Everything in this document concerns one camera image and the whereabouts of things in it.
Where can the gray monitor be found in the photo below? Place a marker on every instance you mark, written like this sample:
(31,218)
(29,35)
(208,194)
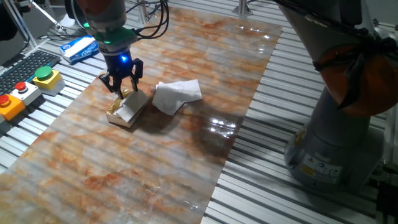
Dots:
(11,46)

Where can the red button orange box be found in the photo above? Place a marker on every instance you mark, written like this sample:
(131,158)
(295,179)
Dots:
(12,109)

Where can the green button yellow box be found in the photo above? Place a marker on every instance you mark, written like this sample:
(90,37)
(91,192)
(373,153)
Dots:
(46,79)

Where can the gray orange KUKA robot arm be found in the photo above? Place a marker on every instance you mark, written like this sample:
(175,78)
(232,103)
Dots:
(335,133)

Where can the small cardboard box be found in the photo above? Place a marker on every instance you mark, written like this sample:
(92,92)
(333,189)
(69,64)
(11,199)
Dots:
(112,109)

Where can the black round device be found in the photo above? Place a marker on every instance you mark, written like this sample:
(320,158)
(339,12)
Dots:
(70,12)

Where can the red button gray box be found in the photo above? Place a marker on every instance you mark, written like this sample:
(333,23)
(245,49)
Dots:
(28,93)

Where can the metal post with foot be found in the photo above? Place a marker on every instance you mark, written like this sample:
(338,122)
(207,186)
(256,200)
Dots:
(242,7)

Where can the blue white tissue pack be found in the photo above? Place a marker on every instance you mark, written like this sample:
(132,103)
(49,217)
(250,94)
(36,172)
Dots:
(77,49)

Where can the black computer keyboard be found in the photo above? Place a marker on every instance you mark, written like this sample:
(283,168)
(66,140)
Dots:
(25,70)

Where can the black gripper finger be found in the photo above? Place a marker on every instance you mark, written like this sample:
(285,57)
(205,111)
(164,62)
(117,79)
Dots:
(110,82)
(138,68)

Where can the orange marble pattern mat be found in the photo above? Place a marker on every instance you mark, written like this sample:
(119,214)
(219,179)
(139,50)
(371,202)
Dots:
(124,171)

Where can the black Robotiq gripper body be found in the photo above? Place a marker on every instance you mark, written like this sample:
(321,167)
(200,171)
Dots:
(119,67)

